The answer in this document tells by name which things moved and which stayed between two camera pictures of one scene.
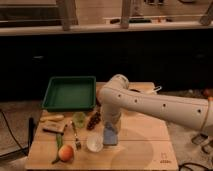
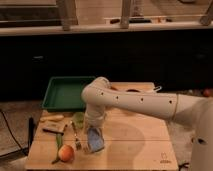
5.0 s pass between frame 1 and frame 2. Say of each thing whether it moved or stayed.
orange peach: stayed
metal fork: stayed
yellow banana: stayed
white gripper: moved
